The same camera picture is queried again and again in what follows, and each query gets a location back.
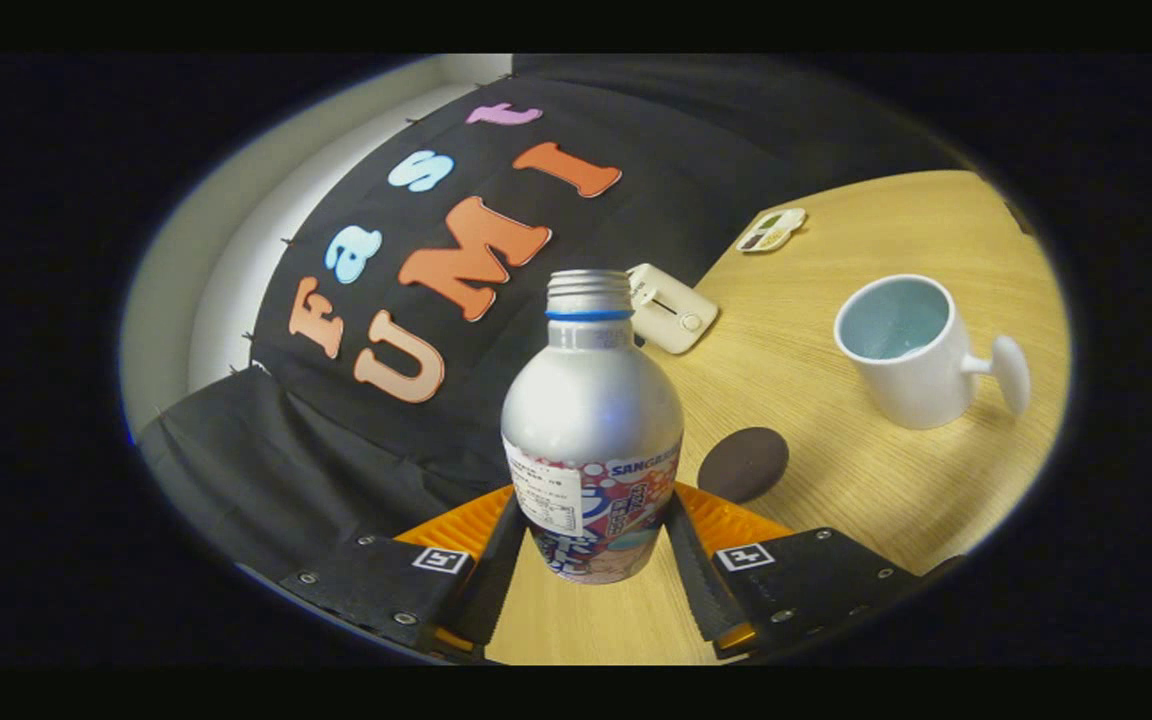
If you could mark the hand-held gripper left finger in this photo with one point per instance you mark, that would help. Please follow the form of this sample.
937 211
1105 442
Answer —
488 585

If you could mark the dark brown round coaster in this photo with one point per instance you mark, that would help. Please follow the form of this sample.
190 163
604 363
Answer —
743 465

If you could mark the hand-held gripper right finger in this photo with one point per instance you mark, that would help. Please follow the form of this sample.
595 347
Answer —
704 585

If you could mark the white divided condiment tray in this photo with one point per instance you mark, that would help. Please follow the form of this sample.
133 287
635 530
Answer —
771 231

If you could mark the wooden table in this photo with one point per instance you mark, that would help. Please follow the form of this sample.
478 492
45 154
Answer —
856 500

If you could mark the silver juice bottle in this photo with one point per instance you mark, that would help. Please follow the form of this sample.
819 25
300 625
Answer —
591 410

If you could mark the white cup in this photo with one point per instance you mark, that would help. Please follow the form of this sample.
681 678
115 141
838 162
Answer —
916 385

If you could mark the white toaster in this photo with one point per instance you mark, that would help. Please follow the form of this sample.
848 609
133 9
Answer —
671 320

